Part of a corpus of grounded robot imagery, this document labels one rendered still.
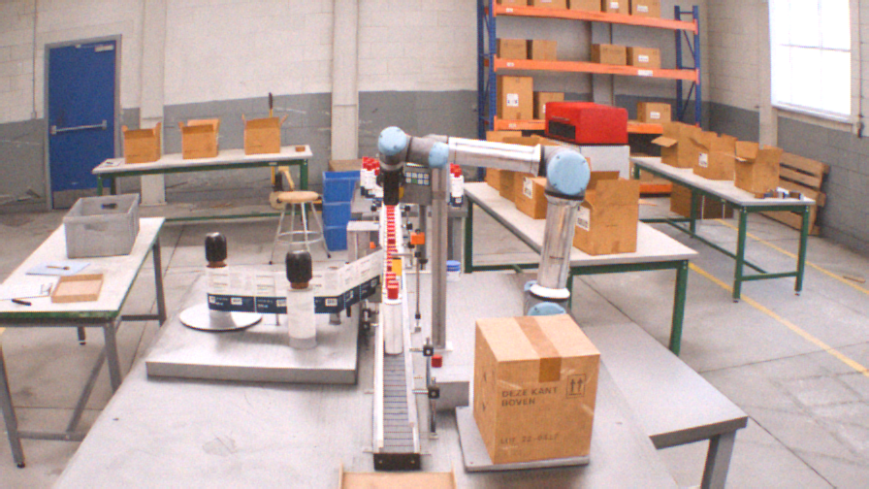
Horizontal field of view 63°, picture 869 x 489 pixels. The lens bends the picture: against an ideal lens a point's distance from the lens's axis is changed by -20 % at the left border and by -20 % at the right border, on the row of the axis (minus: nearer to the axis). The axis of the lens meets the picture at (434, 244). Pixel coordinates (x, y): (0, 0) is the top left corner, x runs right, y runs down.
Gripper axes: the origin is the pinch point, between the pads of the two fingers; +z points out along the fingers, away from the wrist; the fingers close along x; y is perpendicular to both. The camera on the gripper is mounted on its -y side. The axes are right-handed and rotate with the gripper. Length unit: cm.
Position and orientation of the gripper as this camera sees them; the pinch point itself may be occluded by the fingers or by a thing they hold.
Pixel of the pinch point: (390, 190)
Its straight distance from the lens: 271.1
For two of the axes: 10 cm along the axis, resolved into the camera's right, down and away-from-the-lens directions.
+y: -0.2, -9.6, 2.9
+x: -10.0, 0.0, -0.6
